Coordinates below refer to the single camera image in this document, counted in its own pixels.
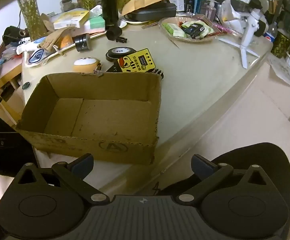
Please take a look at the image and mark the pair of wooden chopsticks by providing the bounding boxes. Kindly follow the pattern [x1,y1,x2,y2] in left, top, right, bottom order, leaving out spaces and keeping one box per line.
[141,21,159,30]

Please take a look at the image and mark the thin wooden skewer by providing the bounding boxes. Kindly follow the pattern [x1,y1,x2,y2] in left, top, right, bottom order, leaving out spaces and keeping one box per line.
[165,35,180,49]

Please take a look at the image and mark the white gimbal tripod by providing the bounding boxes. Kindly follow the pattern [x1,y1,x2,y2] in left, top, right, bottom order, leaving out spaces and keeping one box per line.
[218,0,269,69]

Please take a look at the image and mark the yellow duck-print device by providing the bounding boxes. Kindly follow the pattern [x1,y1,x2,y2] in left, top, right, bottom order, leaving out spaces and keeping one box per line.
[119,48,156,73]

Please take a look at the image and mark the clear wrapped pack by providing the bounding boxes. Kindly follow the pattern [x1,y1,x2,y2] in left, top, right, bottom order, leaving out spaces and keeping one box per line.
[89,4,103,18]

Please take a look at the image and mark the brown paper envelope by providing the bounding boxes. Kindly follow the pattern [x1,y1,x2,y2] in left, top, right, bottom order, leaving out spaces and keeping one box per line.
[121,0,168,15]

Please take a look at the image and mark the white plate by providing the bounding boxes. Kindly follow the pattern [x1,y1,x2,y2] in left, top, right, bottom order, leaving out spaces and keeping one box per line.
[121,19,145,25]

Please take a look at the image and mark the white paper sheet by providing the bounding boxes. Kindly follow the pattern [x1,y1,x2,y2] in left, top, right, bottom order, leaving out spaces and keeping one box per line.
[268,54,290,88]

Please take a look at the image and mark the glass vase with dried flowers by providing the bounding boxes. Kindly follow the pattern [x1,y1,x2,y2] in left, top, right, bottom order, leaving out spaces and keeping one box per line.
[10,0,48,40]

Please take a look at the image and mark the blue goggles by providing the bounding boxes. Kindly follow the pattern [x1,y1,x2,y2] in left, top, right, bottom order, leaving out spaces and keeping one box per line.
[28,48,46,65]

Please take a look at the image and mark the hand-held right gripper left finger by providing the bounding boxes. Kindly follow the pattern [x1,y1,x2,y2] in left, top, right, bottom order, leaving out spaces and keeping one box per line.
[11,153,110,207]

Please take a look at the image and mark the yellow and white box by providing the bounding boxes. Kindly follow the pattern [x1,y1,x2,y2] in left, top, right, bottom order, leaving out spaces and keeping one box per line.
[53,10,90,30]

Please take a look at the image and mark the black tape roll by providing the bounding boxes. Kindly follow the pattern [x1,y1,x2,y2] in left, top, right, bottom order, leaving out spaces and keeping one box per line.
[106,47,137,62]

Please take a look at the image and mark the black studded item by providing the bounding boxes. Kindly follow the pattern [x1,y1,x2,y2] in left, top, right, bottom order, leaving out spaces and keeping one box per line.
[147,68,165,80]

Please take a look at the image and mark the orange packet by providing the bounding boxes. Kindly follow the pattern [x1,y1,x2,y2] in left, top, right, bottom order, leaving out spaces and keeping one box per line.
[59,34,73,49]

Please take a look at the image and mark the pink liquid bottle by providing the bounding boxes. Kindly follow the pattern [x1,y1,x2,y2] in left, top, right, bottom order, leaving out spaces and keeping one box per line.
[206,1,217,22]

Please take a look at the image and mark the white tube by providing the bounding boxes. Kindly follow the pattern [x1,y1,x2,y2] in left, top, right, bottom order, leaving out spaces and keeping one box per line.
[16,36,48,55]

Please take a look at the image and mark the brown drawstring pouch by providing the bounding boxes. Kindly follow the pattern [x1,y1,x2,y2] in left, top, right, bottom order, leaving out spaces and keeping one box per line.
[39,27,72,53]

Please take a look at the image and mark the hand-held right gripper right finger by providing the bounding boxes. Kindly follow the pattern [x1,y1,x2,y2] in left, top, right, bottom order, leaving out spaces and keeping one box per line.
[176,153,276,207]

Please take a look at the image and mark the green tissue pack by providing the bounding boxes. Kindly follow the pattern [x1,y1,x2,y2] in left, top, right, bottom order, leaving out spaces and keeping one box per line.
[89,14,107,30]

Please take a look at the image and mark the white tray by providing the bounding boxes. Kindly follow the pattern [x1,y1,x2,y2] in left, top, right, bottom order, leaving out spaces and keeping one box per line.
[23,4,128,68]

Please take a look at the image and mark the shiba dog plush toy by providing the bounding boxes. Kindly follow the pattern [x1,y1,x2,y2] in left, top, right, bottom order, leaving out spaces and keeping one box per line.
[72,57,102,73]

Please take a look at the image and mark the black zip case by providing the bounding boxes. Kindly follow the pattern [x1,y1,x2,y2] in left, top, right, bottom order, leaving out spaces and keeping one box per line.
[124,2,177,22]

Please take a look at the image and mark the green packet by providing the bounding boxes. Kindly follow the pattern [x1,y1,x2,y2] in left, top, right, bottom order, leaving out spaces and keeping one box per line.
[165,23,186,38]

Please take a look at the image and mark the pink straw pack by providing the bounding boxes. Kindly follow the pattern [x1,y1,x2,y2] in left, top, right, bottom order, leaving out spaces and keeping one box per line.
[208,20,239,35]

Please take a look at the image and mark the cola bottle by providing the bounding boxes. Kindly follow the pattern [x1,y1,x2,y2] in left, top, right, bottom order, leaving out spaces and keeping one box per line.
[263,21,278,43]

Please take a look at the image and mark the glass bowl of packets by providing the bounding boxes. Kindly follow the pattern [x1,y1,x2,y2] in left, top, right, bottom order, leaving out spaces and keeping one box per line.
[160,17,221,43]

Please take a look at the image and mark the black thermos bottle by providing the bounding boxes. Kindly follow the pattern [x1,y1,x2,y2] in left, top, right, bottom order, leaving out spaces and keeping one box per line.
[100,0,119,27]

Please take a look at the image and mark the brown cardboard box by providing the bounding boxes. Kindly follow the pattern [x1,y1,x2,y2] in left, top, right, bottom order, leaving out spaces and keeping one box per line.
[16,72,163,165]

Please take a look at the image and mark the black chair seat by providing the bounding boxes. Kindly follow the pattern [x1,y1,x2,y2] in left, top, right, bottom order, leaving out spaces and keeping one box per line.
[160,142,290,224]

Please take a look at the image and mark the wooden side table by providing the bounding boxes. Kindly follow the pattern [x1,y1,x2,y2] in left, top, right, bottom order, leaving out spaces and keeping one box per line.
[0,52,23,130]

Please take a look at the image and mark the black packet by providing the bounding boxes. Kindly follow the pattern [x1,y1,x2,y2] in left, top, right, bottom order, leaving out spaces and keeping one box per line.
[182,22,206,39]

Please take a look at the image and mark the white plastic bag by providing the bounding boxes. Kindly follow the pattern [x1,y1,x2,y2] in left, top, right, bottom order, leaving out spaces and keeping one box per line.
[220,0,249,29]

